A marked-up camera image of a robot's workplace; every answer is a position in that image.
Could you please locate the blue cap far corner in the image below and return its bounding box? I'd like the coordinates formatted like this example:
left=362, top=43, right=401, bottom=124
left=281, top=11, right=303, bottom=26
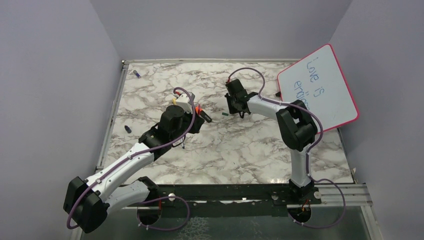
left=132, top=70, right=141, bottom=79

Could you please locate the orange capped black highlighter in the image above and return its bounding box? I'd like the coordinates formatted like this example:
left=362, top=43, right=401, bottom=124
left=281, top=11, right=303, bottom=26
left=195, top=105, right=213, bottom=123

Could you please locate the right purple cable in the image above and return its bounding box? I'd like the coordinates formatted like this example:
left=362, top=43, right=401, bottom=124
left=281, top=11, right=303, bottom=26
left=227, top=67, right=347, bottom=230

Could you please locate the pink framed whiteboard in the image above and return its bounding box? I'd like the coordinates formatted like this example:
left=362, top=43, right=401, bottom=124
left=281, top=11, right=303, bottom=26
left=276, top=44, right=360, bottom=132

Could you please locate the dark blue cap near edge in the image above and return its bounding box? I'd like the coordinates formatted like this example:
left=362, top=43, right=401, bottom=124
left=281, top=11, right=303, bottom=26
left=124, top=125, right=132, bottom=134

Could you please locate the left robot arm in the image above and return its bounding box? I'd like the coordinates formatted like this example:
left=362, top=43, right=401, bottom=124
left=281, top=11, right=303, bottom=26
left=63, top=105, right=205, bottom=233

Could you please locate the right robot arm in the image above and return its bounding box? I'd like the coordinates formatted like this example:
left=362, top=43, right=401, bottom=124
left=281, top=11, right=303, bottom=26
left=225, top=92, right=318, bottom=204

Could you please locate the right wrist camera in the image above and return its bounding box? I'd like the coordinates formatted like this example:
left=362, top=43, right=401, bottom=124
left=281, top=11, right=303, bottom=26
left=225, top=78, right=247, bottom=98

